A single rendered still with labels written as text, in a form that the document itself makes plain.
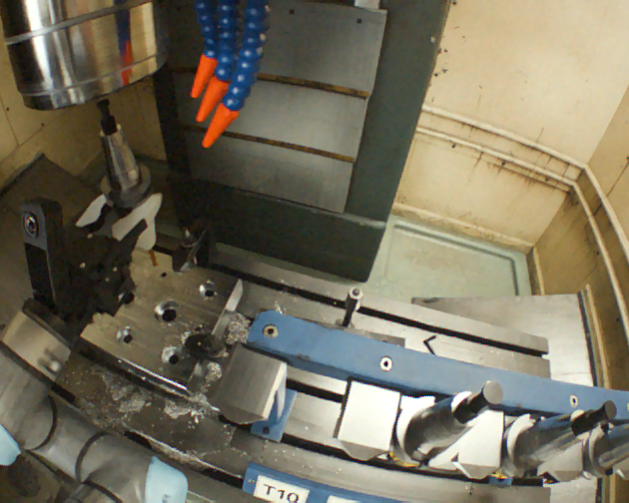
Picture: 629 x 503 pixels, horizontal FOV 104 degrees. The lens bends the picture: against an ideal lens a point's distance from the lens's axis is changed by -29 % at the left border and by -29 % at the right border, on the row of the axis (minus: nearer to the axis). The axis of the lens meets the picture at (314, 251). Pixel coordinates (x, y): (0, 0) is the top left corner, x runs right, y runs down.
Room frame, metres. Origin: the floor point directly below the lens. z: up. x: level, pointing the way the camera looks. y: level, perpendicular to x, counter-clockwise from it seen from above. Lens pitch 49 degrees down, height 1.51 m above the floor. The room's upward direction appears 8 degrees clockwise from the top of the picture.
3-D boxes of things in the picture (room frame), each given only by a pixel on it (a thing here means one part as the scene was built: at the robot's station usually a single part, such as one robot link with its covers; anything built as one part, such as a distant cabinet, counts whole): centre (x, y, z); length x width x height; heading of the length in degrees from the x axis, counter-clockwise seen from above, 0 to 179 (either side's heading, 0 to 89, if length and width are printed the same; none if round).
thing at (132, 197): (0.28, 0.24, 1.26); 0.06 x 0.06 x 0.03
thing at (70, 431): (0.00, 0.27, 1.12); 0.11 x 0.08 x 0.11; 79
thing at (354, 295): (0.34, -0.08, 0.96); 0.03 x 0.03 x 0.13
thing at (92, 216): (0.26, 0.27, 1.22); 0.09 x 0.03 x 0.06; 3
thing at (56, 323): (0.16, 0.26, 1.21); 0.12 x 0.08 x 0.09; 170
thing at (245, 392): (0.09, 0.04, 1.21); 0.07 x 0.05 x 0.01; 170
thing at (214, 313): (0.28, 0.29, 0.97); 0.29 x 0.23 x 0.05; 80
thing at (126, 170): (0.28, 0.24, 1.31); 0.04 x 0.04 x 0.07
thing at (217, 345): (0.21, 0.13, 0.97); 0.13 x 0.03 x 0.15; 80
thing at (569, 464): (0.04, -0.28, 1.21); 0.07 x 0.05 x 0.01; 170
